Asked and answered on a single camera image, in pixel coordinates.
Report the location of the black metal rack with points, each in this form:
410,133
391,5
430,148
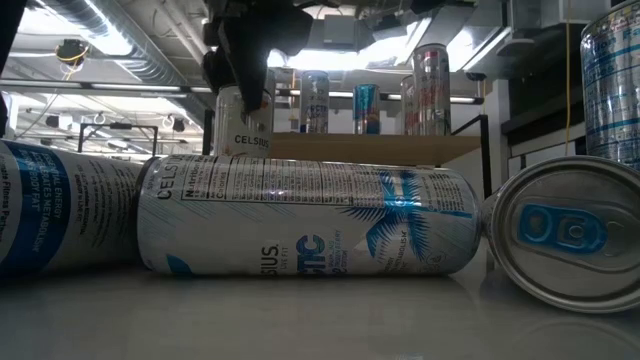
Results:
117,126

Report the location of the wooden shelf black metal legs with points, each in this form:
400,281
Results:
380,149

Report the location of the white Celsius can pineapple print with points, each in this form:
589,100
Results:
240,140

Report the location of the long ceiling light strip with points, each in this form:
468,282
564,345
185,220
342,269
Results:
465,99
100,86

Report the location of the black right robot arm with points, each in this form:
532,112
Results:
440,4

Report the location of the large silver ventilation duct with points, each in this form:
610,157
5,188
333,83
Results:
140,45

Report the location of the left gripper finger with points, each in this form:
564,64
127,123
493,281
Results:
217,70
255,75

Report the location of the white Celsius can red print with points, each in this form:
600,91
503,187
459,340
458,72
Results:
406,107
431,90

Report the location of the white Celsius can blue palm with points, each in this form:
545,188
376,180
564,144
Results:
300,215
60,205
314,102

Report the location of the silver blue Red Bull can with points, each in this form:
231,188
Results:
565,235
366,110
612,90

